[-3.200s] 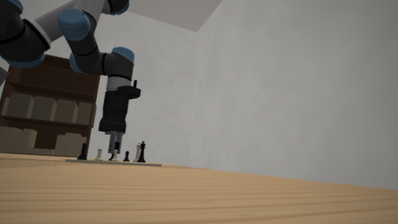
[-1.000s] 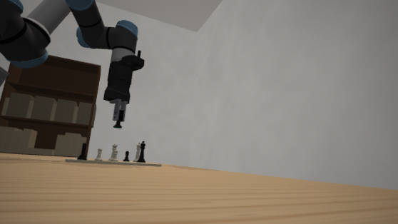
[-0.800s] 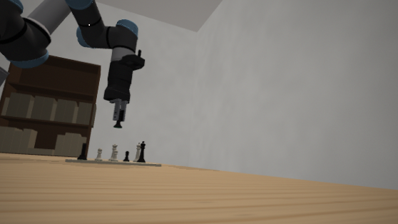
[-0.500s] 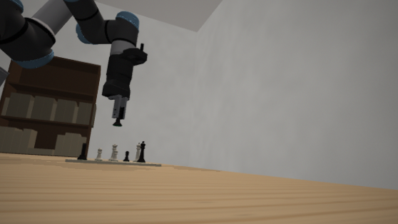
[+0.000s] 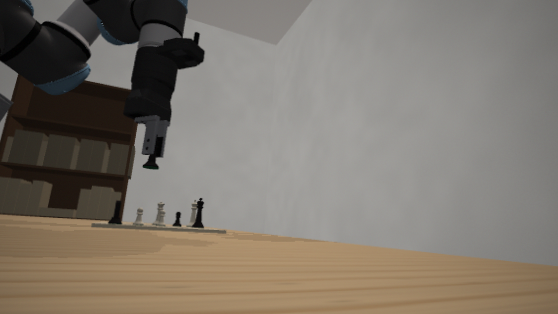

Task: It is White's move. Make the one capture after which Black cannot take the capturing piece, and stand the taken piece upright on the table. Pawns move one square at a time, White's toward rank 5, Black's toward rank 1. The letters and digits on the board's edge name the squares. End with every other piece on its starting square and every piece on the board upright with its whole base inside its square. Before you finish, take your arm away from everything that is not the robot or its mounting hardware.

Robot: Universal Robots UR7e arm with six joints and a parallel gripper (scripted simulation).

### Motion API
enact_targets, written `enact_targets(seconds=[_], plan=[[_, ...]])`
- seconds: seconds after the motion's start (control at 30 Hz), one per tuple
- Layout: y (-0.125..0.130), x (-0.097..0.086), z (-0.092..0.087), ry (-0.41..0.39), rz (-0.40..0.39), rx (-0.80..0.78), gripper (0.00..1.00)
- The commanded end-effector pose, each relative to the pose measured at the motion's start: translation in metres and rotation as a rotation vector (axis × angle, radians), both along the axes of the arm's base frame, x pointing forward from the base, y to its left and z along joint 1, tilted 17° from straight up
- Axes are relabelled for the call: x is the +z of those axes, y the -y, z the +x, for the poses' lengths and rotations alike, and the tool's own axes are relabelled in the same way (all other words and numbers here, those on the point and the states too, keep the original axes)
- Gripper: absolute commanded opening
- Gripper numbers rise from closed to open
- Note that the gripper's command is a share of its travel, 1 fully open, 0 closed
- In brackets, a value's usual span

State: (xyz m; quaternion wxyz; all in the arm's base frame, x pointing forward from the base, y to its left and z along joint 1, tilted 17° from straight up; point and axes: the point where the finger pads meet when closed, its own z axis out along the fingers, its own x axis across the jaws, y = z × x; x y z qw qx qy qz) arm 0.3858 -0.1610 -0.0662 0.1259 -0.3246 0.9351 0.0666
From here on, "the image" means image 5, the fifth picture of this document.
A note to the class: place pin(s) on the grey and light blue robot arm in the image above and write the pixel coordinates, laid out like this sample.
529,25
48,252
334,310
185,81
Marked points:
54,59

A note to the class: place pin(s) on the white chess king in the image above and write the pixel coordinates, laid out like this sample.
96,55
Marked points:
193,215

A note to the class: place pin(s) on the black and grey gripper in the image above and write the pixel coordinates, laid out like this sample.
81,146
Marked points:
163,52

